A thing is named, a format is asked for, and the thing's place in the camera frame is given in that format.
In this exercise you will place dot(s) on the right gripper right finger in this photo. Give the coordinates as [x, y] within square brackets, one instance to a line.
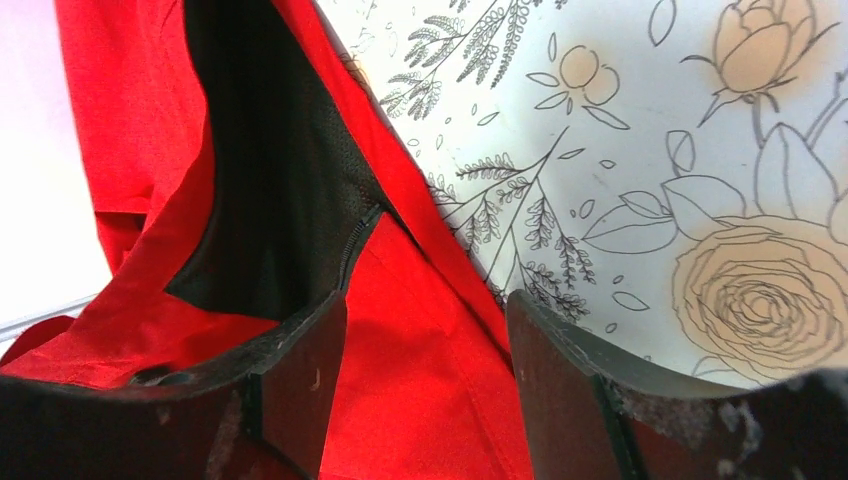
[592, 410]

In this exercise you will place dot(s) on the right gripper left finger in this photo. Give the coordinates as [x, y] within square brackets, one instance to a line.
[258, 411]

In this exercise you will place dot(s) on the red zip-up jacket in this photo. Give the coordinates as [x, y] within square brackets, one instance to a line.
[240, 175]

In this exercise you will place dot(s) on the floral patterned table mat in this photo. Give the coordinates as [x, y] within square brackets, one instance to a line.
[669, 175]

